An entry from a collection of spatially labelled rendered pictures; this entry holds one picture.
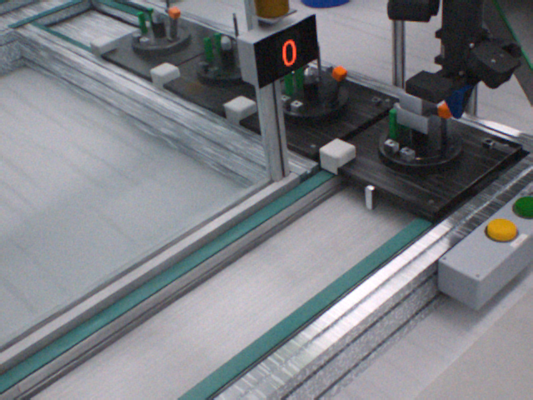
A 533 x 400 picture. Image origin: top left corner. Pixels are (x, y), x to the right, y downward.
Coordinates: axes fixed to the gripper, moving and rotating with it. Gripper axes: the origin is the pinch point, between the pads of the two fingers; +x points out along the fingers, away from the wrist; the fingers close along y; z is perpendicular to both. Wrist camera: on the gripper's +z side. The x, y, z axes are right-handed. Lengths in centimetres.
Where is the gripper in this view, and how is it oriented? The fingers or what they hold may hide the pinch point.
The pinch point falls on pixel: (458, 98)
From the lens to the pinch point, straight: 120.0
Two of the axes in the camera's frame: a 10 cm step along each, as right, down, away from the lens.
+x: 1.1, 8.0, 5.9
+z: 6.7, 3.8, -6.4
